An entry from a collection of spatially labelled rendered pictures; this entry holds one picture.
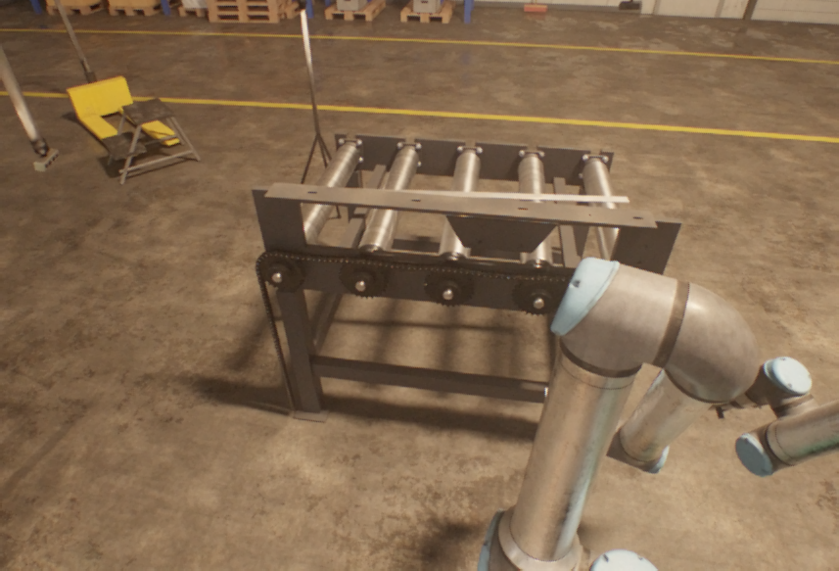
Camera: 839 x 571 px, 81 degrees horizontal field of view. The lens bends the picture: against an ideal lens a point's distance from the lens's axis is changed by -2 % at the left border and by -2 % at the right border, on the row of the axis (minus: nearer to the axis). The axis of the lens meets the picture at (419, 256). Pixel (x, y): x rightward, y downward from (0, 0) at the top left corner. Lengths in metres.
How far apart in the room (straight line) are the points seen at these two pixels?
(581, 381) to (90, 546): 2.06
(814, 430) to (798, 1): 10.65
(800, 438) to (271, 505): 1.77
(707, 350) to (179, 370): 2.49
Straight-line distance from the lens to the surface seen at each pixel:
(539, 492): 0.91
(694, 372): 0.71
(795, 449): 1.28
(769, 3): 11.41
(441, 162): 2.55
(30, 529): 2.61
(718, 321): 0.69
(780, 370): 1.42
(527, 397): 2.14
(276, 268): 1.78
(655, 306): 0.67
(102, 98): 6.10
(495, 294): 1.76
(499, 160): 2.52
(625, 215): 1.60
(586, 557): 1.12
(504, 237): 1.63
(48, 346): 3.31
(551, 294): 1.70
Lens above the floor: 1.97
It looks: 37 degrees down
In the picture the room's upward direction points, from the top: straight up
